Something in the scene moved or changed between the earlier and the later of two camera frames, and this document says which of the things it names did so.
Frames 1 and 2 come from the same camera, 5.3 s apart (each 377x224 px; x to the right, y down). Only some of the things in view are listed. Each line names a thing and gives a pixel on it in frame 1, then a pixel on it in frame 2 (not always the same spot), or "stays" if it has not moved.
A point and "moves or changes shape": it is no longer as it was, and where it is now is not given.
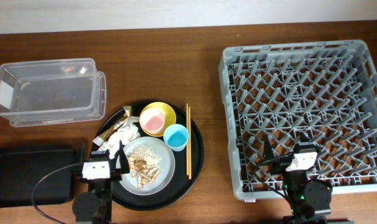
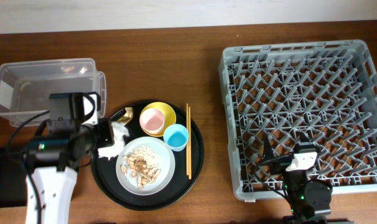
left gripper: [117, 175] to [104, 124]
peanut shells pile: [142, 171] stays
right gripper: [280, 165] stays
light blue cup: [176, 136] stays
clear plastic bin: [50, 92] stays
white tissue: [127, 134] moves or changes shape
